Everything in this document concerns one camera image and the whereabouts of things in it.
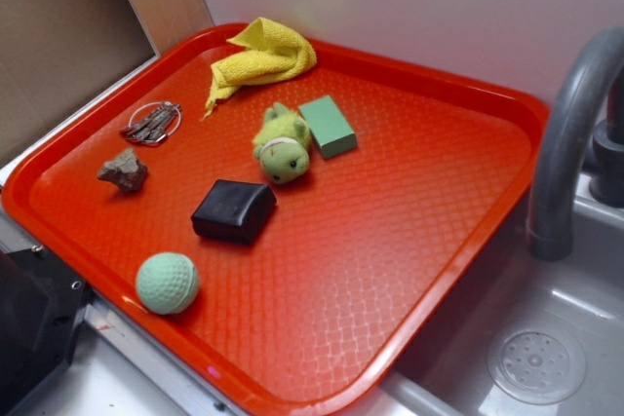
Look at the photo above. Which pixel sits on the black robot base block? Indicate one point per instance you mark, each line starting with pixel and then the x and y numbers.
pixel 43 303

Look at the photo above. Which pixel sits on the yellow cloth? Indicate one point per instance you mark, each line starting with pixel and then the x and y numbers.
pixel 270 53

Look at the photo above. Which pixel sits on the green plush toy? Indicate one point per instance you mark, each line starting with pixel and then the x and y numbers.
pixel 282 145

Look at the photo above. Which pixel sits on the green rectangular block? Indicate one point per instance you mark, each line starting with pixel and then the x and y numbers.
pixel 332 133

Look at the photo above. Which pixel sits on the red plastic tray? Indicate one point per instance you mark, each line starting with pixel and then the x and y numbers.
pixel 355 257

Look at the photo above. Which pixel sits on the black square pouch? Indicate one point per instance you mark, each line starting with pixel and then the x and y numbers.
pixel 234 211

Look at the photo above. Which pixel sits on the green foam golf ball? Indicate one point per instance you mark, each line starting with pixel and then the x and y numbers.
pixel 167 283

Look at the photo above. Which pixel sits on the grey brown rock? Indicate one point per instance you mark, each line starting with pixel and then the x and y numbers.
pixel 126 171

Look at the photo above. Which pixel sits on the grey curved faucet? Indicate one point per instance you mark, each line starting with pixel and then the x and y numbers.
pixel 567 144

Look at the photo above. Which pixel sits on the grey toy sink basin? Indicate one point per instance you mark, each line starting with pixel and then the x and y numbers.
pixel 443 370

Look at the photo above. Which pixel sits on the round sink drain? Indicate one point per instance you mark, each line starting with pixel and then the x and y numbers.
pixel 535 362

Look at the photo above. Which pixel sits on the brown cardboard panel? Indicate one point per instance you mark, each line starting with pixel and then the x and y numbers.
pixel 56 56

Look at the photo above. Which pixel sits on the metal keys on ring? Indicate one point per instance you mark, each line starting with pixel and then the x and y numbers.
pixel 153 123

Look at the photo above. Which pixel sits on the dark faucet handle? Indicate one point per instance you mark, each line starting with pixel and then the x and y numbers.
pixel 607 185

